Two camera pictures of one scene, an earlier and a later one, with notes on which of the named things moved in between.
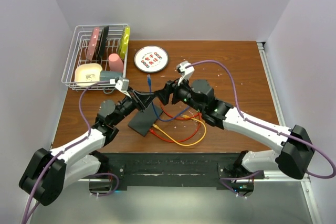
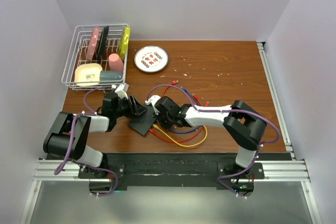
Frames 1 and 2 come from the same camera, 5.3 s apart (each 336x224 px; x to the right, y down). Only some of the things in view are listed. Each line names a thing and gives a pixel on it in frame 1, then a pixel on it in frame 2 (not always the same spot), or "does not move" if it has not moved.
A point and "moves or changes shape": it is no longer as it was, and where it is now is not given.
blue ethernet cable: (149, 84) moves or changes shape
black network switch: (142, 122) does not move
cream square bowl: (86, 74) does not move
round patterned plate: (151, 59) does not move
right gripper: (170, 87) -> (165, 126)
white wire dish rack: (97, 57) does not move
